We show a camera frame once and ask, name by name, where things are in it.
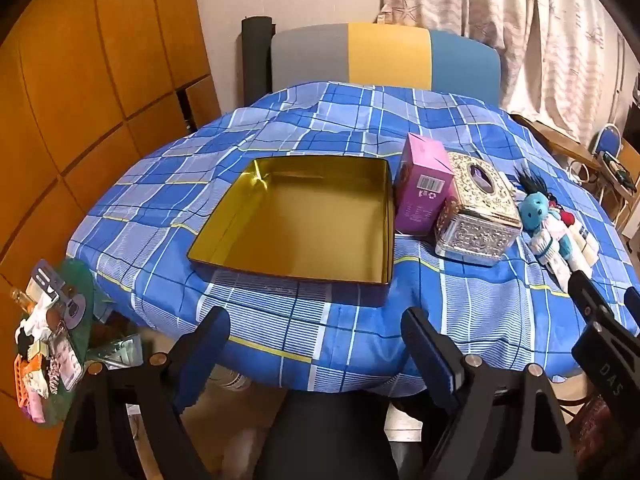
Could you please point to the clear plastic bag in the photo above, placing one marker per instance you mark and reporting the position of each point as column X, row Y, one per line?
column 117, row 352

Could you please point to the orange plastic basket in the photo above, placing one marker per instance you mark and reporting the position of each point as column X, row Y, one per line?
column 22, row 380

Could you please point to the black rolled mat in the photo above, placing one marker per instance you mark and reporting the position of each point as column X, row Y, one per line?
column 256, row 60

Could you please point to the small red plush toy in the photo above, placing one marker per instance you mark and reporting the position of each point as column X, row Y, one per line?
column 566, row 217

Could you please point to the pink cardboard box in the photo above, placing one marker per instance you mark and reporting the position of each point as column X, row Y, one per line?
column 420, row 185

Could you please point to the cream lace towel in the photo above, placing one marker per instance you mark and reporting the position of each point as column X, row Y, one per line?
column 585, row 247

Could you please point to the wooden side table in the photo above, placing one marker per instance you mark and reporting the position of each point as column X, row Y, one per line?
column 555, row 137

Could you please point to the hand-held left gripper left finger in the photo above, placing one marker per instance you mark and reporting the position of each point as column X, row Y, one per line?
column 210, row 342

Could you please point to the wooden wardrobe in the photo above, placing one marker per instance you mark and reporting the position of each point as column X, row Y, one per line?
column 100, row 60

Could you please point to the photo card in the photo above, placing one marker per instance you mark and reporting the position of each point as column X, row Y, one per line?
column 65, row 360

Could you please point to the gold square tin box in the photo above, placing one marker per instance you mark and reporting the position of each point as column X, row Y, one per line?
column 300, row 220

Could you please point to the blue teddy bear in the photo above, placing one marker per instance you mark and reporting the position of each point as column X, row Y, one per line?
column 537, row 208

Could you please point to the blue folding chair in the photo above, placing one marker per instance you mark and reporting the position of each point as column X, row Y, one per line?
column 607, row 142

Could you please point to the ornate silver tissue box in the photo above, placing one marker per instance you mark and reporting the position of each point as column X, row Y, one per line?
column 475, row 230

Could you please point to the printed beige curtain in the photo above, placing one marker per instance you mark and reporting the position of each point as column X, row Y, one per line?
column 475, row 35

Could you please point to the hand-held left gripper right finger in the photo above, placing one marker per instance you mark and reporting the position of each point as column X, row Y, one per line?
column 442, row 360

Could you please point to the grey yellow blue chair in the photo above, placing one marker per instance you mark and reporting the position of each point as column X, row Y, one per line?
column 390, row 55

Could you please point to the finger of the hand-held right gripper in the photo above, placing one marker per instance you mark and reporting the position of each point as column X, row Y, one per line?
column 635, row 305
column 592, row 300

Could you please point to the blue plaid tablecloth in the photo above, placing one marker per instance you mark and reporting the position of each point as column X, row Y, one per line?
column 325, row 110

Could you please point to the white towel with teal band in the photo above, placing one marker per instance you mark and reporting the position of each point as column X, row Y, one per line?
column 547, row 255

